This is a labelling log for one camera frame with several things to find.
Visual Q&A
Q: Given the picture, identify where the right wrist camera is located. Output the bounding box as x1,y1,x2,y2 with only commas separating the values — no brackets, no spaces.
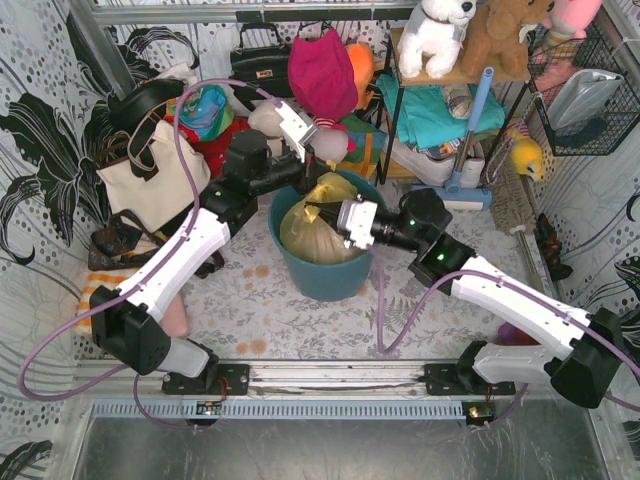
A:
336,200,378,250

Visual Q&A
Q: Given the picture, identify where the colourful printed bag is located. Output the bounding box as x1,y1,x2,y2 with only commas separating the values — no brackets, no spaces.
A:
179,85,234,143

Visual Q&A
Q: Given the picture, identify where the brown teddy bear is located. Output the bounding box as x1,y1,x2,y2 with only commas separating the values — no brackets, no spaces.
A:
461,0,555,78

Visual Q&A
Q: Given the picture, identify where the pink plush toy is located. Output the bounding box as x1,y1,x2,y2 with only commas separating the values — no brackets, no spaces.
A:
541,0,602,59

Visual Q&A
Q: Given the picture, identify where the silver foil pouch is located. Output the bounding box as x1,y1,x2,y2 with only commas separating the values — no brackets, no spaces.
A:
547,69,625,130

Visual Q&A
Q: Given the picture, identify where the white pink plush doll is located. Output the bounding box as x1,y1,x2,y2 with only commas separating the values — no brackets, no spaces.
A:
310,117,356,163

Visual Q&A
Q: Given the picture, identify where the magenta fabric bag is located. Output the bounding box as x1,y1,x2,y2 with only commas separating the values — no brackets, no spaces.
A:
288,27,358,121

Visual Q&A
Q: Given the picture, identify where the rainbow striped cloth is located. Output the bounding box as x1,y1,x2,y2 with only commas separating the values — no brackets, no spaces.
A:
338,114,387,179

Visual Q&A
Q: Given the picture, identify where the brown leather bag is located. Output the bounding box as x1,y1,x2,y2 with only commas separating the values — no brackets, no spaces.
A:
87,209,226,280

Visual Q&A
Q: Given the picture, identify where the cream plush bear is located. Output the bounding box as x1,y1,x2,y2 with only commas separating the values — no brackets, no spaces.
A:
248,100,284,157

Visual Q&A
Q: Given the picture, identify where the purple orange sock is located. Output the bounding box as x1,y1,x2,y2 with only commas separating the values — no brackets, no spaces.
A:
498,323,538,346

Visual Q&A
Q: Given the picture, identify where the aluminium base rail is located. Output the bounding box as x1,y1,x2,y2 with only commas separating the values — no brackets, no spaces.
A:
74,357,614,401

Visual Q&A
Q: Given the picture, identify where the black wire basket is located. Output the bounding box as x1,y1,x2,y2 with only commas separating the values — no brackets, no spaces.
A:
528,24,639,157

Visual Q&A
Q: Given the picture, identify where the orange checkered cloth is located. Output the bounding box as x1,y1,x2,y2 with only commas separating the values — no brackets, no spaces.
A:
74,269,136,337

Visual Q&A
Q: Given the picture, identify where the cream canvas tote bag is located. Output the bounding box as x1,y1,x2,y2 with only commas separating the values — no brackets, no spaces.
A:
98,120,194,231

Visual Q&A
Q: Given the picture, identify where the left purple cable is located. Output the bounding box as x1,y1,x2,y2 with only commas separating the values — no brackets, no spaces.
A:
17,78,281,431

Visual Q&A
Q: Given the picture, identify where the blue floor sweeper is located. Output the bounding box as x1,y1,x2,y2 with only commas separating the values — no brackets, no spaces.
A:
410,66,495,211

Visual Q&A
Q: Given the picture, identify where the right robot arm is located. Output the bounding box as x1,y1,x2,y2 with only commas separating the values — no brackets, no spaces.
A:
312,189,639,409

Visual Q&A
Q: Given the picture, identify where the teal trash bin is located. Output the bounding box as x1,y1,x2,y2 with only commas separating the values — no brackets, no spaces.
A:
268,170,385,302

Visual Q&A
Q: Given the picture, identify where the black metal shelf rack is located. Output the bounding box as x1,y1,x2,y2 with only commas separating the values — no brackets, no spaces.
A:
376,28,531,185

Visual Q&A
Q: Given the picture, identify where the black leather handbag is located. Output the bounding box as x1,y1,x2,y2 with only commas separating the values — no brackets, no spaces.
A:
229,22,294,103

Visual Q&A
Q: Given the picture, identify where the pink cylindrical plush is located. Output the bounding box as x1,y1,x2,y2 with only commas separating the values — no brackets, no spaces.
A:
160,293,190,338

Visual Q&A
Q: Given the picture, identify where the yellow trash bag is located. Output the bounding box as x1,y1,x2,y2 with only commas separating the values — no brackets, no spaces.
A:
279,172,363,265

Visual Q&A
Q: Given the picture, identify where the red garment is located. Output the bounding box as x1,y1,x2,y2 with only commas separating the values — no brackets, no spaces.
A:
191,117,249,179

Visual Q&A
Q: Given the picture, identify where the orange plush toy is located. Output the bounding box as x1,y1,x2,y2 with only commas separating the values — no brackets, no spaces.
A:
346,43,374,110

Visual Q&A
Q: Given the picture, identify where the white plush dog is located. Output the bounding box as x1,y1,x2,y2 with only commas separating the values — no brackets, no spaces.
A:
398,0,477,79

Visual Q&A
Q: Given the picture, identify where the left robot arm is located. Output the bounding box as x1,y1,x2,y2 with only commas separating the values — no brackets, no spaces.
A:
90,129,327,394

